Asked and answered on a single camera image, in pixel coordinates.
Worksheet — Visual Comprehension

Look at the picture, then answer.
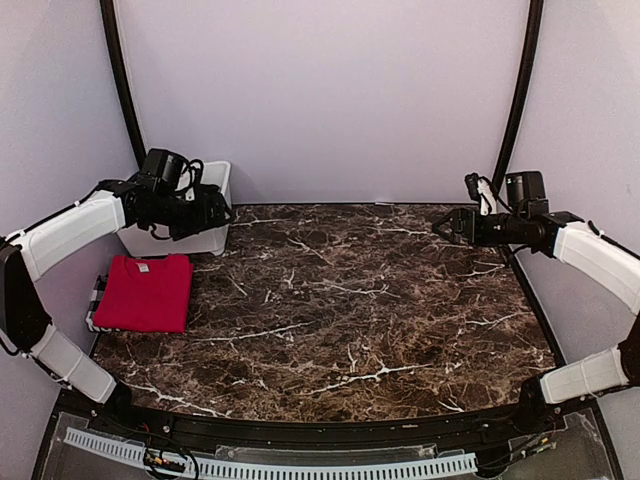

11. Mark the black curved front rail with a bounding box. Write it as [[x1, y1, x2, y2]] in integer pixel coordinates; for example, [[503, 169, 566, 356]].
[[54, 391, 598, 468]]

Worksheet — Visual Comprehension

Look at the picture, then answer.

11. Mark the white plastic bin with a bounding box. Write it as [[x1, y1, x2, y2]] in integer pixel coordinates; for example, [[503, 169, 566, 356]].
[[117, 160, 232, 257]]

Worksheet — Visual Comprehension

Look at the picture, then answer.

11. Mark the white slotted cable duct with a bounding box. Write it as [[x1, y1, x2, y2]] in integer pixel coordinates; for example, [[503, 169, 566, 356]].
[[64, 427, 477, 480]]

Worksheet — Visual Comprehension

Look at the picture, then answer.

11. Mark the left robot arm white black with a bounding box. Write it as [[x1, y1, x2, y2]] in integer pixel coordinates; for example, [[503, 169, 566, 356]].
[[1, 149, 235, 436]]

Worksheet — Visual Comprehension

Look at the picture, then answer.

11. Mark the black white striped folded cloth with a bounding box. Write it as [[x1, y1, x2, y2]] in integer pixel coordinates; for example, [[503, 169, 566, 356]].
[[85, 275, 112, 333]]

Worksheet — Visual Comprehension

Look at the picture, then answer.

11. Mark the left black frame post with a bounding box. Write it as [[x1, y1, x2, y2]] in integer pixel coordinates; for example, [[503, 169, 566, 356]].
[[99, 0, 146, 167]]

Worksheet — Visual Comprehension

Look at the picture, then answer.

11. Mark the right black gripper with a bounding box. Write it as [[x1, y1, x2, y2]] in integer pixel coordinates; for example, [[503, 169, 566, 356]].
[[432, 208, 527, 247]]

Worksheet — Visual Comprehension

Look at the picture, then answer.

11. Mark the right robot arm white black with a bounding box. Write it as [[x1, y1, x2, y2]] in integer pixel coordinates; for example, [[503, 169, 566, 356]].
[[432, 171, 639, 434]]

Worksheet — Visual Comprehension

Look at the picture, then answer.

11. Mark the black frame post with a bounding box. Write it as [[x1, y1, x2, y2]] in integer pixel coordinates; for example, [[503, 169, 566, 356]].
[[492, 0, 544, 190], [99, 0, 146, 167]]

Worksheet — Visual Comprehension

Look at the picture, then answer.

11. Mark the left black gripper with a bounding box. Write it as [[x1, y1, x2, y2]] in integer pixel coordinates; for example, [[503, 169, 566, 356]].
[[143, 190, 233, 240]]

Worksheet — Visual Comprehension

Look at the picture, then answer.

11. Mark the folded red t-shirt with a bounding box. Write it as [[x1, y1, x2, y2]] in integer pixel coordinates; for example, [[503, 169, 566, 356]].
[[93, 255, 194, 333]]

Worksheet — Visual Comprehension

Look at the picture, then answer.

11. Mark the right black frame post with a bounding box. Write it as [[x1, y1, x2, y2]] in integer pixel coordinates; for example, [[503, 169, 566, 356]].
[[492, 0, 544, 190]]

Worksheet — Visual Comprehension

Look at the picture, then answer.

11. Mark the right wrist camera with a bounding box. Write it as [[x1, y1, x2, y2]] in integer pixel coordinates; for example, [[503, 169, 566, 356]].
[[464, 173, 498, 216]]

